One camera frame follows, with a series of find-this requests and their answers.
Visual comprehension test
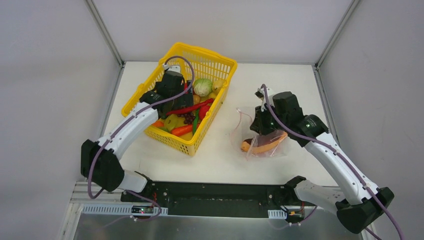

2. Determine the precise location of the yellow plastic basket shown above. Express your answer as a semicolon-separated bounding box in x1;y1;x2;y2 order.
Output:
121;42;238;156

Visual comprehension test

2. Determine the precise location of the clear pink-dotted zip bag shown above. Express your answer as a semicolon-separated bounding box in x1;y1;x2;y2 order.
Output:
229;106;290;161

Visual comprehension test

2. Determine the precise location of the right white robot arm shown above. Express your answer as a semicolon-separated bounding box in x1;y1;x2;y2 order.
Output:
250;88;395;234

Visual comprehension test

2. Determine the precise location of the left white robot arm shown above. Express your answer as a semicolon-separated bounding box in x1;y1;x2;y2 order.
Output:
80;65;185;203

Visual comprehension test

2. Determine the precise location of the red chili pepper toy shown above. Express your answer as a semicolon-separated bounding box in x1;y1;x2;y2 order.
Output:
166;98;214;116

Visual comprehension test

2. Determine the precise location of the green cabbage toy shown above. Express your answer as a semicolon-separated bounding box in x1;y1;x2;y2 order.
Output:
193;78;213;97

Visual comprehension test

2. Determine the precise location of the yellow-green pepper toy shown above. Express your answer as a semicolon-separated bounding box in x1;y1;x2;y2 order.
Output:
164;114;184;132

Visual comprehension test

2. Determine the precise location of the purple grapes toy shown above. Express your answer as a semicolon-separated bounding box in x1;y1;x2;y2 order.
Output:
182;112;196;125

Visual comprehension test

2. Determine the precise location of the red tomato toy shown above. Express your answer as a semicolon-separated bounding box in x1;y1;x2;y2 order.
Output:
198;105;211;121

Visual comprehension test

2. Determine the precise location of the green bean toy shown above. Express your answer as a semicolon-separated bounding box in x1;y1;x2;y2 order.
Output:
192;108;200;135

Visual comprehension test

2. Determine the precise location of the yellow pear toy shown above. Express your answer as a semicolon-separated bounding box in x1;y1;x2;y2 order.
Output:
211;79;225;95

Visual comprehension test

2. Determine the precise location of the orange carrot toy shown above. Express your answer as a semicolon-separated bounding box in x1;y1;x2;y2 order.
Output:
170;124;193;137

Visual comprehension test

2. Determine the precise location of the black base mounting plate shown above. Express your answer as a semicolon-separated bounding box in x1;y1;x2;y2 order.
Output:
120;181;304;218

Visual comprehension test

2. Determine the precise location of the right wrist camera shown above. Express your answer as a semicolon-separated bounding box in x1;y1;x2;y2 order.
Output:
255;87;275;112

